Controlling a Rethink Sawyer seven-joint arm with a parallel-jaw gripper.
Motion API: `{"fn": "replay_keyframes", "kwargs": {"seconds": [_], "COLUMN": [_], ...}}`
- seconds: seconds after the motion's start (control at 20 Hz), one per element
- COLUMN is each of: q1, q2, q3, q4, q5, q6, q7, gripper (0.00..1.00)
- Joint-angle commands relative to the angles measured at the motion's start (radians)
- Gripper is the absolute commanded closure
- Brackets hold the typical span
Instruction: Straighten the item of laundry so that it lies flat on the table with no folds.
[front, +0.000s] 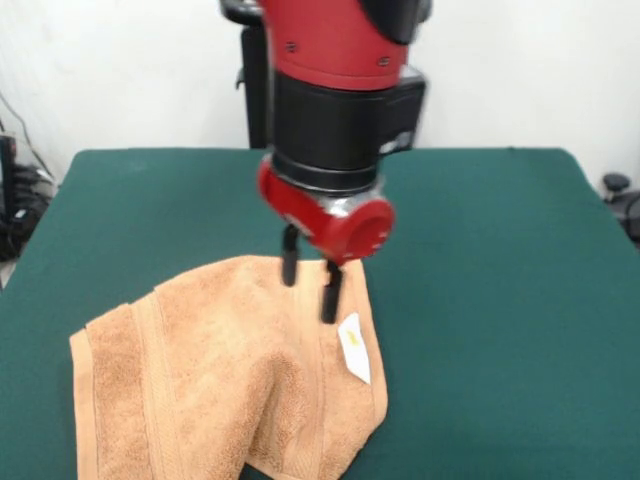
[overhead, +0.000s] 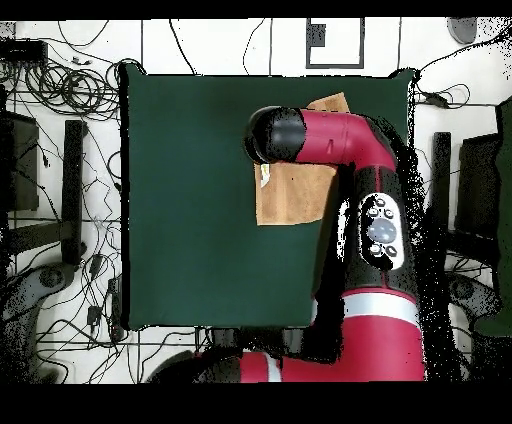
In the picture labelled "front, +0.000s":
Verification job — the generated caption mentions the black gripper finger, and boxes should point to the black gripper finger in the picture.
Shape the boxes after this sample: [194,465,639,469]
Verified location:
[319,258,346,325]
[279,223,302,288]

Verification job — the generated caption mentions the black office chair part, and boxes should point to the black office chair part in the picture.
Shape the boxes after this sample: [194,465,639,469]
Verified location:
[602,172,640,236]

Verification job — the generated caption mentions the tan terry towel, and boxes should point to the tan terry towel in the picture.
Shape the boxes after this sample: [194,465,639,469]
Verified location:
[68,253,390,480]

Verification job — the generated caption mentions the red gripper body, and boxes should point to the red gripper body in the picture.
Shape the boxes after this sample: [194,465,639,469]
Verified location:
[256,155,397,267]

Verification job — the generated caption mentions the dark green table cloth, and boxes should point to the dark green table cloth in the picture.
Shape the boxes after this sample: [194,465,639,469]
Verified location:
[0,147,640,480]

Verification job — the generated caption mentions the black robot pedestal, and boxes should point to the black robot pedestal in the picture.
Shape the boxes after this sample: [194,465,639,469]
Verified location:
[217,0,281,149]

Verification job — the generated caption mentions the black equipment with cables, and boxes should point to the black equipment with cables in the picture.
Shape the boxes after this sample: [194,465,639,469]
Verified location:
[0,133,56,262]

